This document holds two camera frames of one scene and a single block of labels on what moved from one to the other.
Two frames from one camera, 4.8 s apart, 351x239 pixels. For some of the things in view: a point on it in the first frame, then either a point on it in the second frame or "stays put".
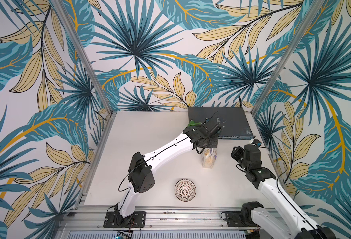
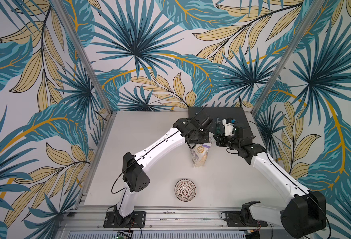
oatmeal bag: (208, 158) -> (199, 154)
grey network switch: (235, 123) stays put
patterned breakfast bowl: (185, 190) stays put
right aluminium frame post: (314, 9) stays put
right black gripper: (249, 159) -> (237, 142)
